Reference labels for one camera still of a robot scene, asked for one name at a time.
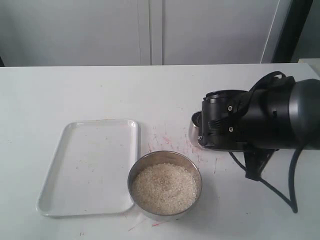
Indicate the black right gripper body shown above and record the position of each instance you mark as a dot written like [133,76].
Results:
[218,121]

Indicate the small steel cup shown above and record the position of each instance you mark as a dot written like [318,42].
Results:
[195,130]

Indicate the steel bowl of rice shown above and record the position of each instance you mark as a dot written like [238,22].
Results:
[164,185]

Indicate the white rectangular plastic tray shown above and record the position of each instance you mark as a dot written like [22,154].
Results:
[89,170]

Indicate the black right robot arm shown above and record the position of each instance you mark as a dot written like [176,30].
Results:
[273,117]

